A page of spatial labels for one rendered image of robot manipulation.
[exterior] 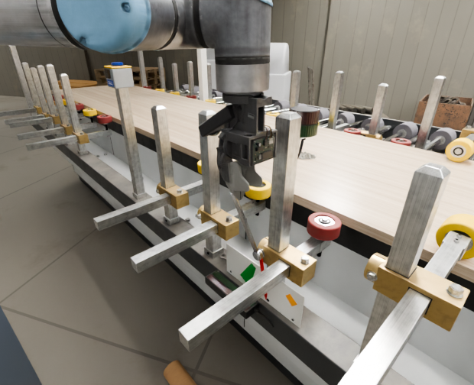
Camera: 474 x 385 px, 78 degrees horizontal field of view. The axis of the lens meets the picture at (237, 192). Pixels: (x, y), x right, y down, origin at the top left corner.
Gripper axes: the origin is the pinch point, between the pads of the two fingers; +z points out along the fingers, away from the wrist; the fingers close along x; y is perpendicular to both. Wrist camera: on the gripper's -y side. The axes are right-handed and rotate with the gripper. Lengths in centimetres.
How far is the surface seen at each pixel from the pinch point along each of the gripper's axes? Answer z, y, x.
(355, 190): 12.1, 5.9, 42.0
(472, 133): 7, 18, 114
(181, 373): 93, -31, -5
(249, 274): 26.6, -1.6, 5.2
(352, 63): 3, -235, 484
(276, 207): 3.7, 5.6, 6.2
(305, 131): -12.4, 8.1, 10.7
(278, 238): 11.2, 6.7, 6.1
